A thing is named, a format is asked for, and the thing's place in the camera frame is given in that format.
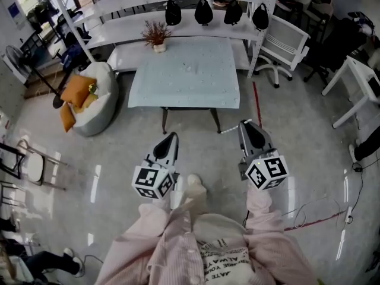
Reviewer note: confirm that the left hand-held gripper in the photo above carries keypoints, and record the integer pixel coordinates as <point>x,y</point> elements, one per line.
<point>153,181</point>

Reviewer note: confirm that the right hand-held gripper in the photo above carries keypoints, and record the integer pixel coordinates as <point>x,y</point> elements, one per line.
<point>267,172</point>

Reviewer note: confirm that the person's left forearm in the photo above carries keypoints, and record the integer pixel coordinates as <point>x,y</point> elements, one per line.
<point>148,236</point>

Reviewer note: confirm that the person's right forearm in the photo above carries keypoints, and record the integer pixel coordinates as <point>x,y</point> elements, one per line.
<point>265,215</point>

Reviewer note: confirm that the person's white shoe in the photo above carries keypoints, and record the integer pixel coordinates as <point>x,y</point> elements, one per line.
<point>193,190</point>

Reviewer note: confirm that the light blue tablecloth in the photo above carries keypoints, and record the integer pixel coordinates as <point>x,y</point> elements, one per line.
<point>184,82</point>

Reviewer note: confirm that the white beanbag seat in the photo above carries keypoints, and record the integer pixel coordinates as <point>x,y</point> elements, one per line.
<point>102,108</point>

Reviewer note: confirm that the yellow green toy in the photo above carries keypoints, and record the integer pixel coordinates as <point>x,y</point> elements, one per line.
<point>93,88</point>

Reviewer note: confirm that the white swivel chair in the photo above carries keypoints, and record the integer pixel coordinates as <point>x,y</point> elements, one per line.
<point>286,44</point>

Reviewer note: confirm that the small orange cushion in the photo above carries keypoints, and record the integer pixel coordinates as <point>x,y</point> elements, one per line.
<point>67,118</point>

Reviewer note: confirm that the large orange cushion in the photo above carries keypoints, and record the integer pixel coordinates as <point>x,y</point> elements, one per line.
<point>77,91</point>

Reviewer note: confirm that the dried plant in white pot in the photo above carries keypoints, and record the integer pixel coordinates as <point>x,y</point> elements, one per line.
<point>156,36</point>

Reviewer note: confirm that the person's white printed shirt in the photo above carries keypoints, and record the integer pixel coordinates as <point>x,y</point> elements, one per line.
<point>225,254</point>

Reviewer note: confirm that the white power strip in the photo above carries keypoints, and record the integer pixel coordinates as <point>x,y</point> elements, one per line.
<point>348,214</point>

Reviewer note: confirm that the white desk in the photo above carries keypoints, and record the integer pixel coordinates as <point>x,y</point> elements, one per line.
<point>356,76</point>

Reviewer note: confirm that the black hanging bag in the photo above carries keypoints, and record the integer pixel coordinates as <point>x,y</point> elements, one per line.
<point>172,13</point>
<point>203,12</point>
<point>233,13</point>
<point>260,17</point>

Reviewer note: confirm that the white metal shelving unit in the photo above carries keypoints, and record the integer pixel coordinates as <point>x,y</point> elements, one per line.
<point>124,28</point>

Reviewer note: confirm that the black office chair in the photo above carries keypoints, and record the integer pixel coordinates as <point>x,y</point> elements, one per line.
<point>341,43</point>

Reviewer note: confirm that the white folding chair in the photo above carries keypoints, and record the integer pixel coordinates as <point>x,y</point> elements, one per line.
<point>35,166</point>

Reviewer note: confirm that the black frame chair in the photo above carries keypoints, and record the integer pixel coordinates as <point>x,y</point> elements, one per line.
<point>12,162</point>

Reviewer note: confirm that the blue wall poster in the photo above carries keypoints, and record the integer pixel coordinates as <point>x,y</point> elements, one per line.
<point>15,12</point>

